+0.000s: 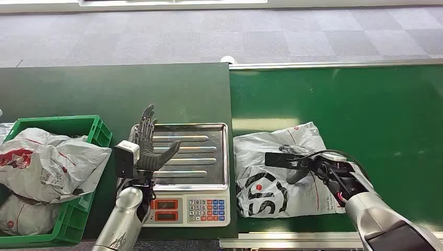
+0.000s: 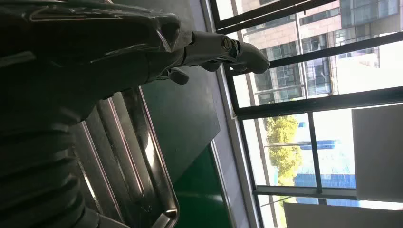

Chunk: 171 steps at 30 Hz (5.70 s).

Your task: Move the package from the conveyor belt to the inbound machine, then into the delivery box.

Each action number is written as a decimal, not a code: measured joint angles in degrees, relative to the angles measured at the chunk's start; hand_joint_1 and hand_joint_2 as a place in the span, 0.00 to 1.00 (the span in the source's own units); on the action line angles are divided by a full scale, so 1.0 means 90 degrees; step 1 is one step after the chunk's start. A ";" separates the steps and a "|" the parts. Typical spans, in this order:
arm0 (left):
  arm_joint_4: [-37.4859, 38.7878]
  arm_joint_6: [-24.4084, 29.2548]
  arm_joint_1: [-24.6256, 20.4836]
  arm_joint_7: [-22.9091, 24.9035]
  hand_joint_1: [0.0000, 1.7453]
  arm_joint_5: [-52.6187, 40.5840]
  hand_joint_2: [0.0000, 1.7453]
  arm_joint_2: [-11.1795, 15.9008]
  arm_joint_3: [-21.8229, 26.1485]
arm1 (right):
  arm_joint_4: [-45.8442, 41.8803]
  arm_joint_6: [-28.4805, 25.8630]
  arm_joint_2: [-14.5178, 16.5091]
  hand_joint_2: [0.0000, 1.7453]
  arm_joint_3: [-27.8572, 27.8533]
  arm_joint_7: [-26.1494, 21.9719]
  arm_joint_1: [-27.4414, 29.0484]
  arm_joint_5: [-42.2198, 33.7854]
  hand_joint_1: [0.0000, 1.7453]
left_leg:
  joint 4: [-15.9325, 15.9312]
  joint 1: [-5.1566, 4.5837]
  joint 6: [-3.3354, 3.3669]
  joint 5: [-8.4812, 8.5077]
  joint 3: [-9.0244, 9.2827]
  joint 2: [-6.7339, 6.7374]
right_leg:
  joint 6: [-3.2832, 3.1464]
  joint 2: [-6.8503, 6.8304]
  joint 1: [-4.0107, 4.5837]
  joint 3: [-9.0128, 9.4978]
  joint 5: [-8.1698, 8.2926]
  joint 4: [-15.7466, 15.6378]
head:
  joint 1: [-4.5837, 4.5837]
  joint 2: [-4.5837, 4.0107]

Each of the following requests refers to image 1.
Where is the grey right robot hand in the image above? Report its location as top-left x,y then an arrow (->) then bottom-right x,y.
278,143 -> 317,185

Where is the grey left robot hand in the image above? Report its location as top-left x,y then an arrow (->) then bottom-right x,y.
133,104 -> 182,173

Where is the grey courier bag black logo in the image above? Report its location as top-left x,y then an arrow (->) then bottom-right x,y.
234,122 -> 347,219

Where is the green conveyor belt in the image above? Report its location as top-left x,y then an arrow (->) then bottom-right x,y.
229,64 -> 443,233

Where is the electronic scale with steel tray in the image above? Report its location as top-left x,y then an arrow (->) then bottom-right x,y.
130,123 -> 232,229

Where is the green plastic crate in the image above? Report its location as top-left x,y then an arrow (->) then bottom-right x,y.
0,115 -> 113,249

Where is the grey courier bag red print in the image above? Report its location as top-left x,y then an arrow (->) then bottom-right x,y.
0,127 -> 112,205

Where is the crumpled grey courier bag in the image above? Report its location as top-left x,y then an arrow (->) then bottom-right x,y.
0,193 -> 61,237

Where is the white plastic bag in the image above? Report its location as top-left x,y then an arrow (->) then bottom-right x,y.
0,122 -> 15,143

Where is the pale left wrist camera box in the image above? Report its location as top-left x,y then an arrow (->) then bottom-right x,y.
114,140 -> 141,179

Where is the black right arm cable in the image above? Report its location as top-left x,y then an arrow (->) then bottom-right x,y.
294,150 -> 371,184

